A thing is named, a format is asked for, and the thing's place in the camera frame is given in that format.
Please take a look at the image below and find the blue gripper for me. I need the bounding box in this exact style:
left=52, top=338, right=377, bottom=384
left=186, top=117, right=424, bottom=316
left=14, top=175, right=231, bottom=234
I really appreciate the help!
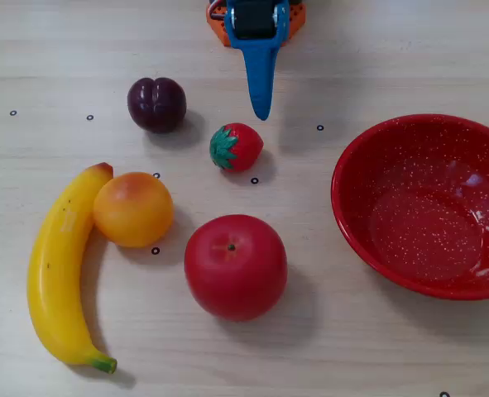
left=224, top=0, right=290, bottom=122

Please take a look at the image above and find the dark purple toy plum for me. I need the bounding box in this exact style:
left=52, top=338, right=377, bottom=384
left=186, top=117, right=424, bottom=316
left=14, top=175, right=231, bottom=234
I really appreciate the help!
left=127, top=76, right=188, bottom=135

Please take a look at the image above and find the red speckled bowl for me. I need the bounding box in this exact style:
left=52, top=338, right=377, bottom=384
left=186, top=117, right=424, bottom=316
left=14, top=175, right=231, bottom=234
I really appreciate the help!
left=330, top=113, right=489, bottom=302

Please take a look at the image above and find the red toy strawberry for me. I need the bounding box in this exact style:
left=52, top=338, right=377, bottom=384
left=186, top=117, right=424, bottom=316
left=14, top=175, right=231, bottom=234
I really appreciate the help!
left=209, top=122, right=265, bottom=173

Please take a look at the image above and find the orange toy peach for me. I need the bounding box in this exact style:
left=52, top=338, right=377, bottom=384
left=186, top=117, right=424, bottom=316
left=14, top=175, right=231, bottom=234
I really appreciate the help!
left=93, top=171, right=175, bottom=249

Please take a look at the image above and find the red toy apple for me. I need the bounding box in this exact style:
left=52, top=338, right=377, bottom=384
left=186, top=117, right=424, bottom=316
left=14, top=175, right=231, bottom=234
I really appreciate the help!
left=183, top=213, right=289, bottom=323

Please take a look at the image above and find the yellow toy banana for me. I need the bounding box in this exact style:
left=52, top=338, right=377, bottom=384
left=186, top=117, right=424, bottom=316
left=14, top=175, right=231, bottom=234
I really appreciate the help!
left=26, top=161, right=118, bottom=375

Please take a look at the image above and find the gripper servo wire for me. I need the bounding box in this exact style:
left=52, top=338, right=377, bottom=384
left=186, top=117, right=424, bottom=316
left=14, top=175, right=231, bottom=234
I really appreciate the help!
left=208, top=0, right=228, bottom=21

